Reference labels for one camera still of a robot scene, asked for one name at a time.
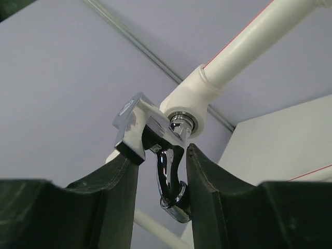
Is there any aluminium frame post left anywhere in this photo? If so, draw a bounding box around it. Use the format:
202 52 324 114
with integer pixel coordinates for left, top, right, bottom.
85 1 235 136

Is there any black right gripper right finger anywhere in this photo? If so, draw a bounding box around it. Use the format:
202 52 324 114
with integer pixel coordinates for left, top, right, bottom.
186 143 331 248

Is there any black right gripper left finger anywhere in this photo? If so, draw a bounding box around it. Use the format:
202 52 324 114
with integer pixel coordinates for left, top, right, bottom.
1 155 139 248

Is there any white PVC pipe frame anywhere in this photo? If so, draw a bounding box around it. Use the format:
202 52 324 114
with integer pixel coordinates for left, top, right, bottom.
105 0 332 249

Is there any chrome water faucet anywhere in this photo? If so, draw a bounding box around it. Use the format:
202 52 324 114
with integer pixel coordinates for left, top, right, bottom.
113 92 195 223

